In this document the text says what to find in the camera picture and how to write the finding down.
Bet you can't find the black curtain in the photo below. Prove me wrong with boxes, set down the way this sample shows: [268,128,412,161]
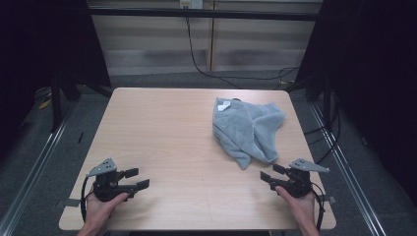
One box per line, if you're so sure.
[294,0,417,206]
[0,0,112,161]

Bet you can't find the person's left hand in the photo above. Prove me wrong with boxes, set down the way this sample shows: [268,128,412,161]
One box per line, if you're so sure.
[84,192,130,229]

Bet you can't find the black hanging wall cable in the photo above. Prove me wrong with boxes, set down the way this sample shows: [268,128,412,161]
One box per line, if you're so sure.
[184,5,300,90]

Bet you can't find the left hand-held gripper cable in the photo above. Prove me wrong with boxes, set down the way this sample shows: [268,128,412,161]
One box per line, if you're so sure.
[80,176,96,224]

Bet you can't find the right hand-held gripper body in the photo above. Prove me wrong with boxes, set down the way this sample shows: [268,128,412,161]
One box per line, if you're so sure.
[268,158,330,199]

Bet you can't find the black metal stand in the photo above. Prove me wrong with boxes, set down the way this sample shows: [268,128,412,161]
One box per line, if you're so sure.
[49,73,64,133]

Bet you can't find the black horizontal frame bar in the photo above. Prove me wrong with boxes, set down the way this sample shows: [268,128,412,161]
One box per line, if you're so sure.
[88,7,320,23]

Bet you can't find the white wall socket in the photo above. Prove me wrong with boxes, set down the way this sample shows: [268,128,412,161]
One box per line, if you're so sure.
[179,0,205,10]

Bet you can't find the metal floor rail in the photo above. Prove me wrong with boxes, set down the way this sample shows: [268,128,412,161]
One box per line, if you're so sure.
[309,102,389,236]
[0,99,82,236]

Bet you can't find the yellow floor object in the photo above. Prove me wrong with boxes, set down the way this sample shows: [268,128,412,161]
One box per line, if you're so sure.
[37,97,53,111]

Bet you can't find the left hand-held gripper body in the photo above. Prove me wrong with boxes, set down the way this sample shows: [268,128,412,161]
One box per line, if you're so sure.
[86,157,138,203]

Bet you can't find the hand-held gripper cable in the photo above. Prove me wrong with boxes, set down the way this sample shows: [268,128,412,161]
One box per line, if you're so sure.
[310,181,327,231]
[80,176,96,224]

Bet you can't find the person's right hand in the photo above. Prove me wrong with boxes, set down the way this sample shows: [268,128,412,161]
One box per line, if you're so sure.
[274,185,317,227]

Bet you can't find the black floor cables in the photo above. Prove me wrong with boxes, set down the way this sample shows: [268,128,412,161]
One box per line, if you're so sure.
[303,89,342,165]

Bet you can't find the grey towel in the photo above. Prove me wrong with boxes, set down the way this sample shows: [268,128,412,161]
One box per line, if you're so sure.
[211,96,287,171]

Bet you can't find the right hand-held gripper cable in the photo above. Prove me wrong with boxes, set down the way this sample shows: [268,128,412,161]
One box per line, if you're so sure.
[310,181,327,231]

